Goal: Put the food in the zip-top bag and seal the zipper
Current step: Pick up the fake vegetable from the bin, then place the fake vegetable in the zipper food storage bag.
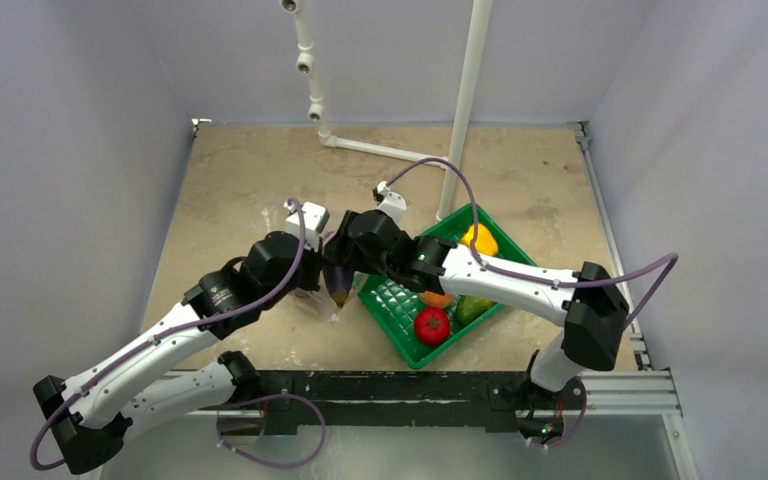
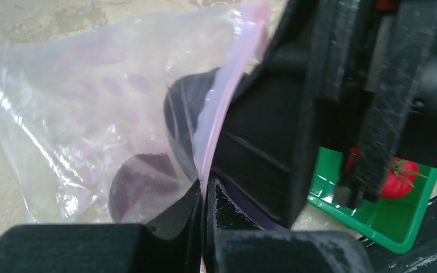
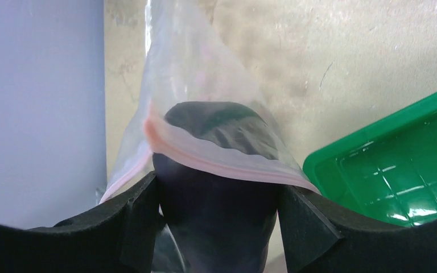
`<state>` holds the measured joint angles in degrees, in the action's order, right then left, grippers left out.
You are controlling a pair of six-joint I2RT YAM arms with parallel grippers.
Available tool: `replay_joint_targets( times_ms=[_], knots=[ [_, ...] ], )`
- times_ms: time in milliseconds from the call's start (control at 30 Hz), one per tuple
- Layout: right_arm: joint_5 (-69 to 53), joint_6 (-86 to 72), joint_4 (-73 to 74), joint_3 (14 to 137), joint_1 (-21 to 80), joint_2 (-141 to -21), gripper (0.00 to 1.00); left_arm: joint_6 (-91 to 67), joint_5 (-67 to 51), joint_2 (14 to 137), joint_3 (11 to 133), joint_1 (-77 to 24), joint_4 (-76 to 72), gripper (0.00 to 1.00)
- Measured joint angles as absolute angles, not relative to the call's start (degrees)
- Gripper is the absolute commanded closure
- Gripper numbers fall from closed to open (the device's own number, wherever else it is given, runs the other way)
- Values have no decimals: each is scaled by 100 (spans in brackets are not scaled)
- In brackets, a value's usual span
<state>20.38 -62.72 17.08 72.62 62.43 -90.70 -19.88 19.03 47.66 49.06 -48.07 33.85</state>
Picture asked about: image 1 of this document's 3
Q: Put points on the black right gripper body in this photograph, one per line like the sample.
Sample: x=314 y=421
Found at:
x=340 y=246

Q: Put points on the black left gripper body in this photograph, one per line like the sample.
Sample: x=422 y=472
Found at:
x=307 y=272

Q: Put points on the purple toy eggplant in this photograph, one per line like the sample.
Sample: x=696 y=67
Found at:
x=338 y=282

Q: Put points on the clear zip top bag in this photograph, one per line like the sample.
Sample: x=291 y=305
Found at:
x=318 y=303

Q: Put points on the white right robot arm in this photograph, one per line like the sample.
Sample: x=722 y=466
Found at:
x=585 y=304

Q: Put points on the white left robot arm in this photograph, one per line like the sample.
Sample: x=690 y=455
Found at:
x=90 y=417

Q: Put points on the red toy tomato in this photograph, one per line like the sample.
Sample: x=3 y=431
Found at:
x=432 y=326

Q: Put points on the yellow toy bell pepper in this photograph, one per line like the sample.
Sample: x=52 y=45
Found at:
x=481 y=238

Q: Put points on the green toy mango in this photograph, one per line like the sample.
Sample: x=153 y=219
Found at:
x=470 y=308

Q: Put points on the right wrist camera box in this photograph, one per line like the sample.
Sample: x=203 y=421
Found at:
x=389 y=202

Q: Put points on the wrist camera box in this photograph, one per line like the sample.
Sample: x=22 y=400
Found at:
x=389 y=202
x=306 y=221

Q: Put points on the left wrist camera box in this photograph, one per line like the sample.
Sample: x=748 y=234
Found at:
x=306 y=221

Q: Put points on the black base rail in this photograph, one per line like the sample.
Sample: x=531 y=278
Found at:
x=495 y=401

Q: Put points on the white PVC pipe frame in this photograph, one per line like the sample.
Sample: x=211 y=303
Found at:
x=421 y=64

